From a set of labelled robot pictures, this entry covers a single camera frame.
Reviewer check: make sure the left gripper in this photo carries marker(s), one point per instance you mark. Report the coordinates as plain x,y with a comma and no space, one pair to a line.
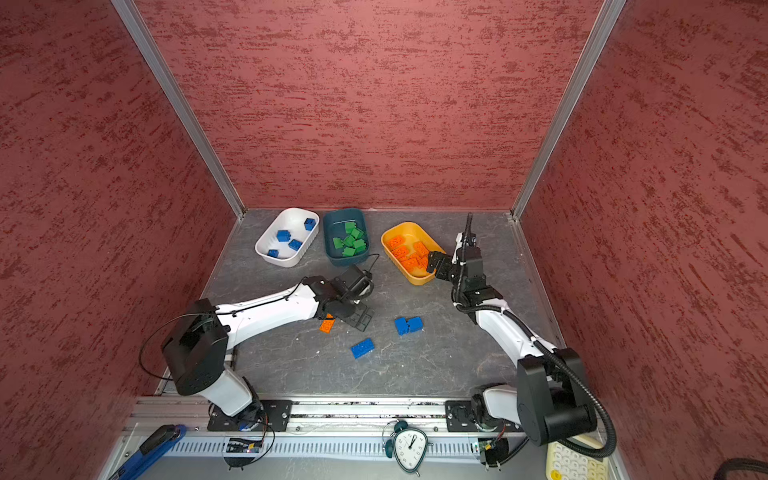
355,317

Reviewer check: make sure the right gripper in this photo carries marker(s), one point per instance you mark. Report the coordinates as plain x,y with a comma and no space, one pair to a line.
446,261

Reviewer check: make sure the orange lego diagonal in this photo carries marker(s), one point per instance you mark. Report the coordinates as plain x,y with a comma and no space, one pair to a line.
327,324

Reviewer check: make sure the large blue lego bottom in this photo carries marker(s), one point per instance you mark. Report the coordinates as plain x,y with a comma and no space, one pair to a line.
362,348

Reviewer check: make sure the orange lego cluster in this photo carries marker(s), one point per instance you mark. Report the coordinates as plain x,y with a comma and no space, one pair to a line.
401,252

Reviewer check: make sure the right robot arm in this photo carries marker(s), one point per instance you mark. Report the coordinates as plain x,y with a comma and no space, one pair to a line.
551,401

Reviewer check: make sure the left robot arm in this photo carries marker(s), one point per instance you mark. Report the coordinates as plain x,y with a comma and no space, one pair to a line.
196,347

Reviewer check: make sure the yellow plastic bin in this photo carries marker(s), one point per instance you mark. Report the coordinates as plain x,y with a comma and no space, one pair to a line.
411,232

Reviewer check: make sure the dark teal plastic bin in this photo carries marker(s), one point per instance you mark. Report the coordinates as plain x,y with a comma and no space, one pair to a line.
333,226

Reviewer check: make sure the white plastic bin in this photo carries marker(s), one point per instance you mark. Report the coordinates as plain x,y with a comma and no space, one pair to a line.
291,219

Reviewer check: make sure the teal alarm clock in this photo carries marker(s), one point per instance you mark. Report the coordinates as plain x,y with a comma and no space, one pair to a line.
407,445

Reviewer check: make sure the left circuit board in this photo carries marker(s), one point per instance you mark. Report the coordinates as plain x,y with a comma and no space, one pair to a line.
244,446

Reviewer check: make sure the circuit board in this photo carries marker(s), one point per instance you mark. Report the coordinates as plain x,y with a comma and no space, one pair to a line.
244,446
492,453

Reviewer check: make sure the right circuit board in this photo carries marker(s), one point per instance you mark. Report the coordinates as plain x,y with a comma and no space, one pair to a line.
492,453

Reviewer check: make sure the blue utility knife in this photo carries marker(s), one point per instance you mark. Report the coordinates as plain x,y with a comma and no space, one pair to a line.
149,452

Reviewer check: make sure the yellow calculator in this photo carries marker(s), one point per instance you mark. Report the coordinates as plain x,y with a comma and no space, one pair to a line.
563,463

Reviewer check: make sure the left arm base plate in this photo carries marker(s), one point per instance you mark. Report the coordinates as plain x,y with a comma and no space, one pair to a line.
267,415

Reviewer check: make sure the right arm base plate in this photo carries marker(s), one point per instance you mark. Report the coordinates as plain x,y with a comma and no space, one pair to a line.
467,416

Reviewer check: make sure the aluminium rail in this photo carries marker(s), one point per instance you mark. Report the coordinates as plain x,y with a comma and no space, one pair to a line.
311,415

